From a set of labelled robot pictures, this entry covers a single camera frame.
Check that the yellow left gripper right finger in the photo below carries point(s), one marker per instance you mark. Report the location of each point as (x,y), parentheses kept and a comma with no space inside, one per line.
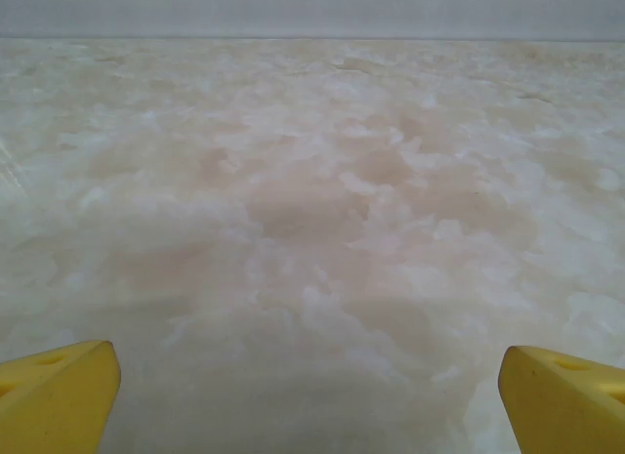
(566,405)

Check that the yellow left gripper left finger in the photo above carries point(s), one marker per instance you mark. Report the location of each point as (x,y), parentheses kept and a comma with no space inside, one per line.
(54,400)

